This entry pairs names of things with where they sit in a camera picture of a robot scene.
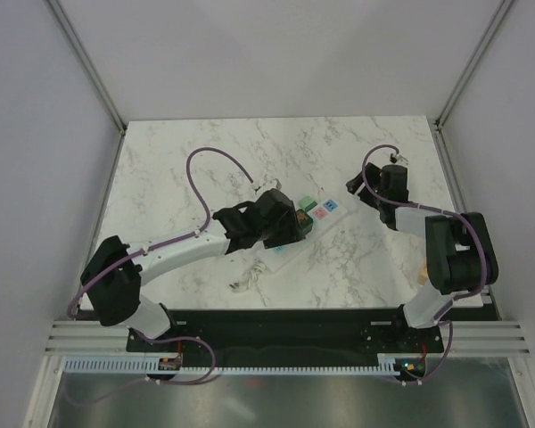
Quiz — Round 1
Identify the dark green cube plug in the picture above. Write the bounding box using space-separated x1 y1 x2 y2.
295 209 314 235

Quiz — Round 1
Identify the tan wooden cube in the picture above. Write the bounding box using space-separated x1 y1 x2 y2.
417 263 429 285

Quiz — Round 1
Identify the white power strip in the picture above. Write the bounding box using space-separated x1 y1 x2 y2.
256 198 348 273

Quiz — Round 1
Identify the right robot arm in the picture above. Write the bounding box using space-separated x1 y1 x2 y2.
346 163 498 351

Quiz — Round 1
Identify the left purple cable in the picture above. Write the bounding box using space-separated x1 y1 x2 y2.
64 146 264 407

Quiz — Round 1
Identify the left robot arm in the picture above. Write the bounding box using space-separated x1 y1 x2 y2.
81 188 309 350

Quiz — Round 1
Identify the light green cube plug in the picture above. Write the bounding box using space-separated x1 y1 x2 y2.
298 195 317 212

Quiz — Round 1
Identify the white slotted cable duct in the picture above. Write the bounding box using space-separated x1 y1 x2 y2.
64 351 428 376

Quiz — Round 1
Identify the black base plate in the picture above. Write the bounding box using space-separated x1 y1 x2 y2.
127 309 444 369

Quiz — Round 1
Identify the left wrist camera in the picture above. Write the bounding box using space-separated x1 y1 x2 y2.
254 178 282 193

